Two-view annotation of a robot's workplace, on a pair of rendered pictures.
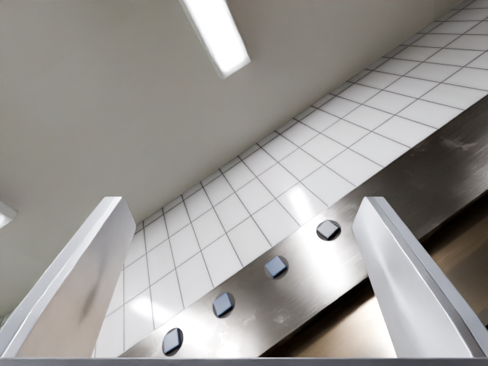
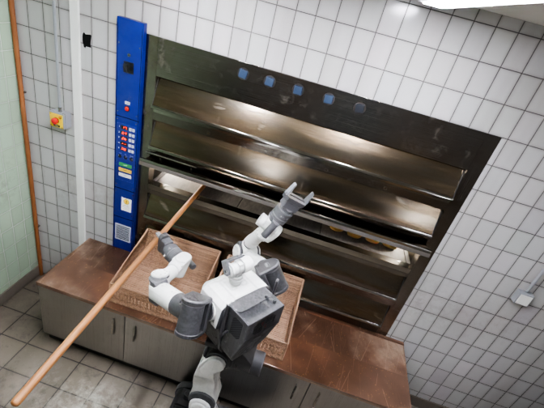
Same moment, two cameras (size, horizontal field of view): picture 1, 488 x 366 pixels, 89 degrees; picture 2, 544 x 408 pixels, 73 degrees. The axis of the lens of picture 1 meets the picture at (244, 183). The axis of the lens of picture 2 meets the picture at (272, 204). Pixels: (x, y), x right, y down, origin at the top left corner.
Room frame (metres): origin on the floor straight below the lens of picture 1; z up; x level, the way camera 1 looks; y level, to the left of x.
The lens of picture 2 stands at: (-1.39, -0.10, 2.46)
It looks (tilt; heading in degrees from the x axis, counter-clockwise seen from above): 30 degrees down; 9
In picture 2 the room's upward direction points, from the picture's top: 15 degrees clockwise
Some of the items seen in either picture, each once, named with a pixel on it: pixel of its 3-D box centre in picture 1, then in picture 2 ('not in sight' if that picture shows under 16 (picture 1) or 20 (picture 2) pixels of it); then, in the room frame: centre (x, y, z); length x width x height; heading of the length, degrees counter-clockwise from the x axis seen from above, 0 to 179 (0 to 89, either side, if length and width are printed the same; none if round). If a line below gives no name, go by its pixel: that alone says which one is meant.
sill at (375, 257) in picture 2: not in sight; (276, 225); (0.62, 0.15, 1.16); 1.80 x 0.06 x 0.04; 94
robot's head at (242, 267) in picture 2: not in sight; (239, 268); (-0.26, 0.14, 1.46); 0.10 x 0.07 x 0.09; 150
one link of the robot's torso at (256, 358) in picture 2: not in sight; (235, 350); (-0.27, 0.06, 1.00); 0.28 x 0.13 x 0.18; 95
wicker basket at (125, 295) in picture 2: not in sight; (167, 274); (0.28, 0.71, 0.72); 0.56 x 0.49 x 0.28; 95
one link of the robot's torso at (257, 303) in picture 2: not in sight; (237, 312); (-0.29, 0.09, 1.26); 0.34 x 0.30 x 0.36; 150
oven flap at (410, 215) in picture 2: not in sight; (290, 176); (0.59, 0.15, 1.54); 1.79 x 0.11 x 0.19; 94
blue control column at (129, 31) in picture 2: not in sight; (184, 146); (1.45, 1.26, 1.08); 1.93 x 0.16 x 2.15; 4
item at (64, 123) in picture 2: not in sight; (60, 119); (0.45, 1.64, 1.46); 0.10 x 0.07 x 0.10; 94
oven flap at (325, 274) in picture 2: not in sight; (270, 244); (0.59, 0.15, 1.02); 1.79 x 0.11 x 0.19; 94
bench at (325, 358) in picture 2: not in sight; (223, 342); (0.30, 0.24, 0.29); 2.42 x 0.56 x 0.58; 94
